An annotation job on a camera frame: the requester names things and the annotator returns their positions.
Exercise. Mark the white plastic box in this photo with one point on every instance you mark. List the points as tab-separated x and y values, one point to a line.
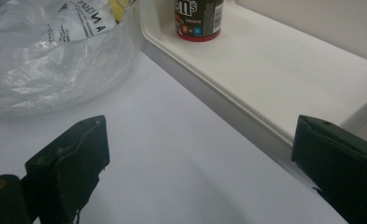
265	71

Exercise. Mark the clear printed plastic bag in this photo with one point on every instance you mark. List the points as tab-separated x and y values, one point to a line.
53	59

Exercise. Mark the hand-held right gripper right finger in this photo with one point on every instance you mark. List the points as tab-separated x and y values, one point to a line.
343	168

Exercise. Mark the brown red candy canister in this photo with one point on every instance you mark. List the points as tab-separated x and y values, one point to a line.
200	18

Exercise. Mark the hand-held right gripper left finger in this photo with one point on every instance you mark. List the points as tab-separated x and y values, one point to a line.
75	165

